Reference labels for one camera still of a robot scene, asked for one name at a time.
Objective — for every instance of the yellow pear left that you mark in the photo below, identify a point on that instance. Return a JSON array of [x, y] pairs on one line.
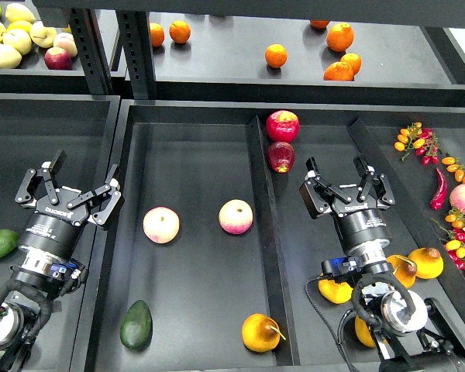
[[337, 293]]

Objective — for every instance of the orange front right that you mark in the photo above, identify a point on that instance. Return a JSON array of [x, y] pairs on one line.
[[338, 71]]

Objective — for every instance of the pink apple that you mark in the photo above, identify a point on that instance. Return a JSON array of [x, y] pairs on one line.
[[236, 216], [161, 225]]

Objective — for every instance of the middle black tray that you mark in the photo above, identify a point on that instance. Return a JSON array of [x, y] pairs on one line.
[[193, 157]]

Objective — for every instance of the red chili pepper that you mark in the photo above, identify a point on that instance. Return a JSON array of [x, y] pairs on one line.
[[441, 192]]

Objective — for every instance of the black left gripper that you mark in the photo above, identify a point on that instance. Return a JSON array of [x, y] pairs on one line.
[[58, 221]]

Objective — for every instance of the pink apple left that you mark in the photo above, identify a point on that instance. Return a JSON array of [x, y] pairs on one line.
[[161, 225]]

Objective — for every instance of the bright red apple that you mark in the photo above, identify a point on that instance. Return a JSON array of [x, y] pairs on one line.
[[282, 126]]

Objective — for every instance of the cherry tomato bunch top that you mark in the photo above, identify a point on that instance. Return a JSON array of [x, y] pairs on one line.
[[419, 140]]

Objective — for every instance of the orange under shelf edge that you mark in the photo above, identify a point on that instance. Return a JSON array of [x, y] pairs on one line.
[[319, 24]]

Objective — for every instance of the yellow pear with stem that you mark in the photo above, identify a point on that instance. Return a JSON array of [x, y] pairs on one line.
[[261, 333]]

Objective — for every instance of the orange behind front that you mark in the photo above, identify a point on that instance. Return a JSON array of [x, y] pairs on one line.
[[353, 60]]

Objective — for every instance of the pale yellow pear front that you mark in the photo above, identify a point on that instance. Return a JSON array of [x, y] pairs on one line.
[[10, 57]]

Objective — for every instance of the red apple on shelf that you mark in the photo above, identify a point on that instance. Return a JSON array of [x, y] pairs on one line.
[[57, 58]]

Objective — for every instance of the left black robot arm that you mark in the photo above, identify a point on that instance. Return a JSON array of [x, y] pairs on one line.
[[49, 270]]

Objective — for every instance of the dark red apple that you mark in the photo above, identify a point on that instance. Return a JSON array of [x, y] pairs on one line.
[[280, 157]]

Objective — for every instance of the pale yellow pear top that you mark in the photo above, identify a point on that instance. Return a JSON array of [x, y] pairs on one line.
[[18, 12]]

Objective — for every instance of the cherry tomato bunch bottom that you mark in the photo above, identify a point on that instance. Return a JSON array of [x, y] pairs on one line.
[[454, 236]]

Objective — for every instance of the yellow pear bottom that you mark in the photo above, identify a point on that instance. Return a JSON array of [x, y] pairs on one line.
[[363, 333]]

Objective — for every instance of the large orange right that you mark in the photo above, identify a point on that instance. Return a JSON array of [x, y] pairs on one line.
[[340, 37]]

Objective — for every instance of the pale peach on shelf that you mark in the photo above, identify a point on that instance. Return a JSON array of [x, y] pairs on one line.
[[66, 42]]

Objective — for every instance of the pink apple right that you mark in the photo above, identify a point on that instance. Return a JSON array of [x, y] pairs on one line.
[[236, 216]]

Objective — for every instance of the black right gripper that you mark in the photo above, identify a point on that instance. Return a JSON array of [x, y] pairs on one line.
[[359, 224]]

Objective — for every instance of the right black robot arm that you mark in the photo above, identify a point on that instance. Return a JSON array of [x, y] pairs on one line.
[[410, 333]]

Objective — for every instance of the dark green avocado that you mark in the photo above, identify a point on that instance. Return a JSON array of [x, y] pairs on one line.
[[136, 326]]

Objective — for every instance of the yellow pear far right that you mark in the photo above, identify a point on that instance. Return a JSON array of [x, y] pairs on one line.
[[429, 262]]

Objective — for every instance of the yellow lemon on shelf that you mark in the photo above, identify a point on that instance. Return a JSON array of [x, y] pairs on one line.
[[23, 25]]

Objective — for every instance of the left black tray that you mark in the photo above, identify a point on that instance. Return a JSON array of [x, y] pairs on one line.
[[32, 129]]

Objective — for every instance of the black tray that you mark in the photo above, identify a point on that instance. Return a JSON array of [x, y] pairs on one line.
[[193, 157], [32, 129]]

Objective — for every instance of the orange centre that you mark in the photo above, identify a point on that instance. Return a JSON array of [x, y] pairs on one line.
[[276, 55]]

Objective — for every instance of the orange cherry tomato bunch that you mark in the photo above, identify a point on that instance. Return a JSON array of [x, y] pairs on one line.
[[454, 167]]

